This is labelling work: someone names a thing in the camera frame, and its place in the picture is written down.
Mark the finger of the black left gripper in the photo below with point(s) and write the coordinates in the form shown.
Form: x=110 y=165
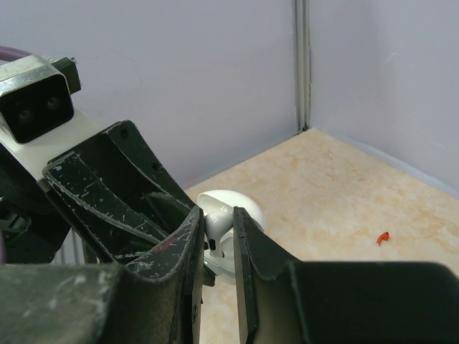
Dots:
x=158 y=188

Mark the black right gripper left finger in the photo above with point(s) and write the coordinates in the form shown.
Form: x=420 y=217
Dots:
x=156 y=298

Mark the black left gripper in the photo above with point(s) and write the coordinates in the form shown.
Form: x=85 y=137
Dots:
x=32 y=230

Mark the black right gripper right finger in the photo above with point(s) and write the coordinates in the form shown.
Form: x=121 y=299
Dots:
x=281 y=299

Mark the white earbud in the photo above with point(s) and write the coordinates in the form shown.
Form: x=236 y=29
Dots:
x=217 y=224

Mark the orange earbud far left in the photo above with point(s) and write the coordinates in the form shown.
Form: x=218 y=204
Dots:
x=383 y=237

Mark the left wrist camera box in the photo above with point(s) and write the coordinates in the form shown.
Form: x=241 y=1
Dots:
x=39 y=120

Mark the aluminium frame post left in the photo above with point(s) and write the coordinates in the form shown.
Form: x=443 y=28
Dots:
x=302 y=63

